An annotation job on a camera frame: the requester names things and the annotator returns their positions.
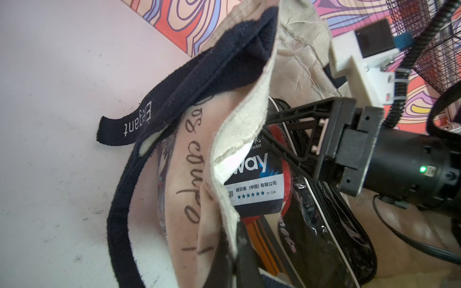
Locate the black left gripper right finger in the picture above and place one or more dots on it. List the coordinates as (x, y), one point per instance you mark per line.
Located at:
(246, 265)

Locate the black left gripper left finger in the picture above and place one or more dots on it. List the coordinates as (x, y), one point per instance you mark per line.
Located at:
(221, 272)

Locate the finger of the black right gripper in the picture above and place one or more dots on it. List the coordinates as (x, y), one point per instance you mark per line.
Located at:
(321, 108)
(310, 165)

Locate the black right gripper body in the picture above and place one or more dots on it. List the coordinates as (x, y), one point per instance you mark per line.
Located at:
(348, 143)

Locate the clear Deerway ping pong set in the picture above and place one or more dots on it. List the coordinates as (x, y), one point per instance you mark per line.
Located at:
(259, 189)

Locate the cream canvas tote bag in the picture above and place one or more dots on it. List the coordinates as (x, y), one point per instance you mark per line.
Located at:
(203, 119)

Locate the black ping pong case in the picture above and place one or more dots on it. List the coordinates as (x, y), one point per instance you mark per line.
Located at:
(327, 246)

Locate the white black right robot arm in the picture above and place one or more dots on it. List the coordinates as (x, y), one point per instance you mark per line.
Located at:
(419, 169)

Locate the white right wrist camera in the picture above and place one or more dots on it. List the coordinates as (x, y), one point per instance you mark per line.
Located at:
(363, 57)

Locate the black wire basket back wall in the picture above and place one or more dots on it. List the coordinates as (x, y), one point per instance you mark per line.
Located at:
(435, 27)

